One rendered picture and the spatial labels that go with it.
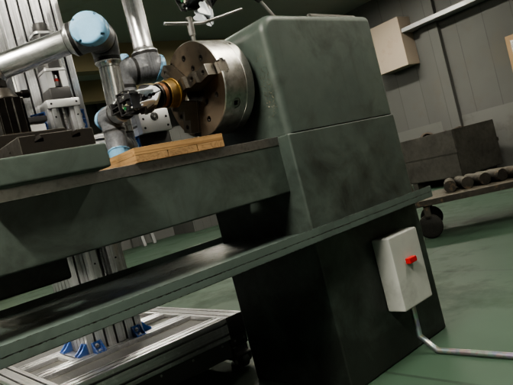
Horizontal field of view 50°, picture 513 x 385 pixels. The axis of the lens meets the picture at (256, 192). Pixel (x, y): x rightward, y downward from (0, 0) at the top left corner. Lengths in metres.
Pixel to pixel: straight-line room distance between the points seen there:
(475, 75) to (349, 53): 6.67
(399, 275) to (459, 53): 7.04
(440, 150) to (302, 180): 6.16
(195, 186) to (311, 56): 0.66
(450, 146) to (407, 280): 5.81
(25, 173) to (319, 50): 1.11
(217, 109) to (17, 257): 0.78
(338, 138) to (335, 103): 0.13
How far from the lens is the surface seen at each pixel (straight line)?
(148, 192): 1.49
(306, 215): 1.78
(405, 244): 2.03
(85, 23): 1.99
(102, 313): 1.26
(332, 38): 2.07
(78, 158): 1.35
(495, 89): 8.61
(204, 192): 1.59
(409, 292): 2.03
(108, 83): 2.09
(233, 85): 1.76
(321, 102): 1.92
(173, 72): 1.89
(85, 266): 2.35
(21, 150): 1.34
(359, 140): 2.03
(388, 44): 9.12
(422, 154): 8.10
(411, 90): 9.29
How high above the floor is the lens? 0.75
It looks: 1 degrees down
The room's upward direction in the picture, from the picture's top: 14 degrees counter-clockwise
